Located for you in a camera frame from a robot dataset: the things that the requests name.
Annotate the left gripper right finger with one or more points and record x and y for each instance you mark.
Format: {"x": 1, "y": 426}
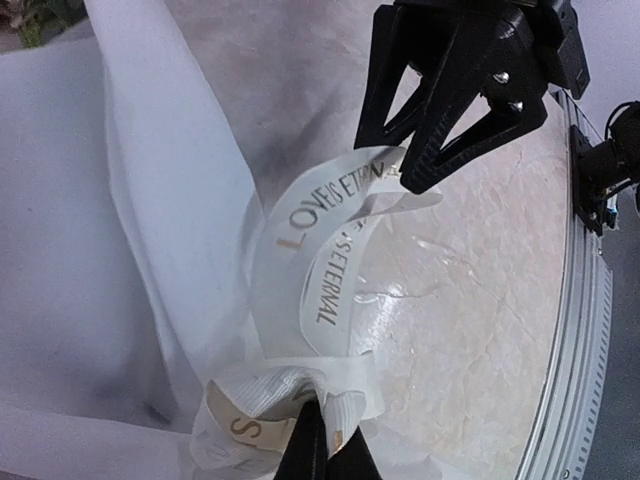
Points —
{"x": 353, "y": 461}

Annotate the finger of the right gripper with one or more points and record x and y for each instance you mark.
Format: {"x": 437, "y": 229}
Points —
{"x": 428, "y": 38}
{"x": 503, "y": 100}

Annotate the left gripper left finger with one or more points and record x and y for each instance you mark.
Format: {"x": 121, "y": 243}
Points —
{"x": 305, "y": 457}

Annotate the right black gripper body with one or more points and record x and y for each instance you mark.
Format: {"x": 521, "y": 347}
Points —
{"x": 554, "y": 26}

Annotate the cream printed ribbon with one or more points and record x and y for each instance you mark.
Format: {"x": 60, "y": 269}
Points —
{"x": 300, "y": 375}

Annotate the pink fake flower bunch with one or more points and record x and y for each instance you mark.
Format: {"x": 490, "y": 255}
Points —
{"x": 36, "y": 22}

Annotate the front aluminium rail base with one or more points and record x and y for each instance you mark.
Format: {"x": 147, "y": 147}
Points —
{"x": 594, "y": 347}

